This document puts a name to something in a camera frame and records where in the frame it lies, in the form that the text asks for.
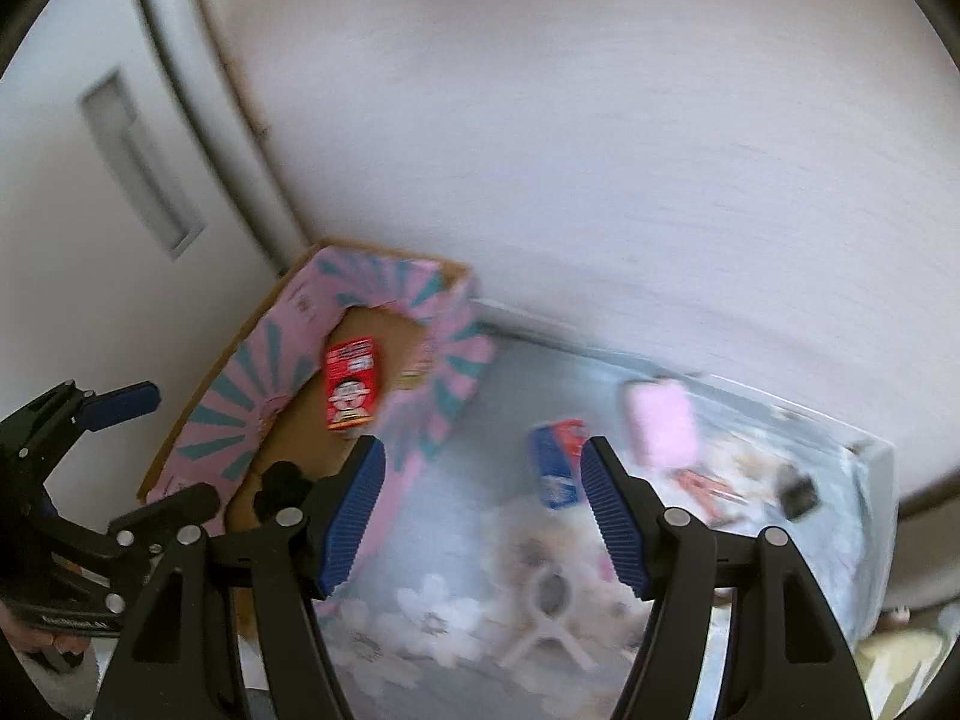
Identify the black hair scrunchie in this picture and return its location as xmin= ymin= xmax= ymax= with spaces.
xmin=252 ymin=460 xmax=314 ymax=523

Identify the pink clothespin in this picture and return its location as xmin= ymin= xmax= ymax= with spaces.
xmin=672 ymin=468 xmax=747 ymax=528

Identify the pink sponge block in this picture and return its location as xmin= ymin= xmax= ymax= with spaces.
xmin=623 ymin=379 xmax=700 ymax=472

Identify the white plastic clip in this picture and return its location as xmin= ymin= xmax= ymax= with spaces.
xmin=498 ymin=562 xmax=597 ymax=671

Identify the red cartoon snack box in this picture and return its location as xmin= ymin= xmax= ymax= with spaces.
xmin=322 ymin=337 xmax=379 ymax=431

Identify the black cosmetic jar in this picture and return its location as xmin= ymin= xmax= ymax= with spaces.
xmin=775 ymin=465 xmax=820 ymax=522

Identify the person's left hand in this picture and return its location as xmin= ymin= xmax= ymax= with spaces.
xmin=0 ymin=606 xmax=89 ymax=673

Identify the blue red white packet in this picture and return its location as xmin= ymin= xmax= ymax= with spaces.
xmin=527 ymin=419 xmax=587 ymax=511

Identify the blue floral tablecloth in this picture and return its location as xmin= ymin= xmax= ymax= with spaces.
xmin=322 ymin=337 xmax=895 ymax=718

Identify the pink teal cardboard box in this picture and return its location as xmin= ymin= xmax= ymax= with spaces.
xmin=139 ymin=239 xmax=494 ymax=562

